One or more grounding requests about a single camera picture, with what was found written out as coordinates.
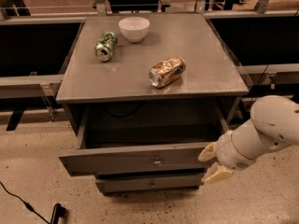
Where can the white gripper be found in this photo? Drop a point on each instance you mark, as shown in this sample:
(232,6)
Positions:
(228,153)

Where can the grey top drawer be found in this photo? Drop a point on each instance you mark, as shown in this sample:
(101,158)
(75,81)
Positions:
(116,139)

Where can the grey drawer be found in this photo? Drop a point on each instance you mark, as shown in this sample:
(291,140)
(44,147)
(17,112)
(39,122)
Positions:
(116,139)
(149,182)

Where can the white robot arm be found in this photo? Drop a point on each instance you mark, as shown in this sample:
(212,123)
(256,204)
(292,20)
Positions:
(273,125)

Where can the grey lower drawer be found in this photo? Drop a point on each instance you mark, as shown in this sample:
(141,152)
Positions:
(149,182)

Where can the grey drawer cabinet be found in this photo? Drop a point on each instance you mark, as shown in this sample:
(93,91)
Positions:
(210,73)

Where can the crushed orange soda can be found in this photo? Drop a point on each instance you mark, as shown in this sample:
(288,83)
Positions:
(167,71)

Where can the white bowl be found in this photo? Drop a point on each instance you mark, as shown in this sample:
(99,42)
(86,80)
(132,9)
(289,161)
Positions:
(134,29)

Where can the crushed green soda can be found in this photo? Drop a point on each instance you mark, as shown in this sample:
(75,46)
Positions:
(104,48)

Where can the black plug on floor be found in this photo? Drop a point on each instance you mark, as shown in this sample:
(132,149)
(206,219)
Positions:
(58,212)

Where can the right metal rail barrier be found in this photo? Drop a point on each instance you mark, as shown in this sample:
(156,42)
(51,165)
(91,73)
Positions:
(265,51)

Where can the metal rail barrier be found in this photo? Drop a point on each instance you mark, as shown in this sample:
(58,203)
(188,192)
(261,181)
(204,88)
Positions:
(265,51)
(34,55)

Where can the left metal rail barrier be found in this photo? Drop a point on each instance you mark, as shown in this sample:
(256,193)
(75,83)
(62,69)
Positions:
(34,55)

